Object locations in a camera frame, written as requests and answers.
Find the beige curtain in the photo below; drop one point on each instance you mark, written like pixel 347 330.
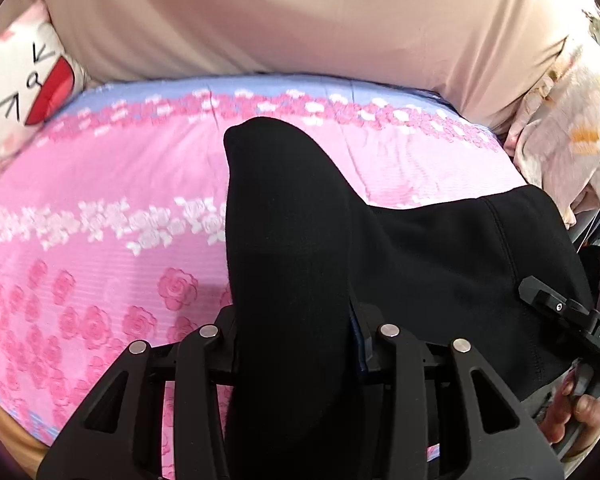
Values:
pixel 305 15

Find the pale floral blanket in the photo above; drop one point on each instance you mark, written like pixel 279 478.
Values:
pixel 565 125

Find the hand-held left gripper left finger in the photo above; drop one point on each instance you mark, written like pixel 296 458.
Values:
pixel 220 342

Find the person's right hand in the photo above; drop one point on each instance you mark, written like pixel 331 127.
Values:
pixel 590 412

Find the black pants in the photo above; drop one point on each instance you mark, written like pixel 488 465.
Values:
pixel 290 240

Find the cartoon cat face pillow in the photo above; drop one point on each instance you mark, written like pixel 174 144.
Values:
pixel 15 80

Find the pink floral bedsheet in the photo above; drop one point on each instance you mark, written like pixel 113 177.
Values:
pixel 130 170

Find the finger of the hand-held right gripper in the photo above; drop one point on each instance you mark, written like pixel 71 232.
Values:
pixel 555 302

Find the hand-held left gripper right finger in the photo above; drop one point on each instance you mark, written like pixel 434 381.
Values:
pixel 362 345

